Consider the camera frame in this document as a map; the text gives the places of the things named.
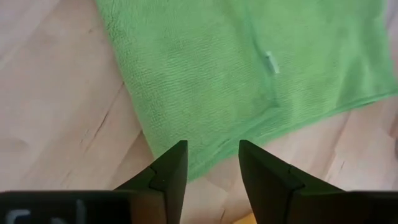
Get green microfiber towel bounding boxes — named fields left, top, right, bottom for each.
left=95, top=0, right=398, bottom=183

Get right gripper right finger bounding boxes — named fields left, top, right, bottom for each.
left=238, top=139, right=345, bottom=224

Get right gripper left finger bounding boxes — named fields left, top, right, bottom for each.
left=114, top=139, right=189, bottom=224

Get orange microfiber towel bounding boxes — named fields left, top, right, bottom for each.
left=233, top=213, right=257, bottom=224

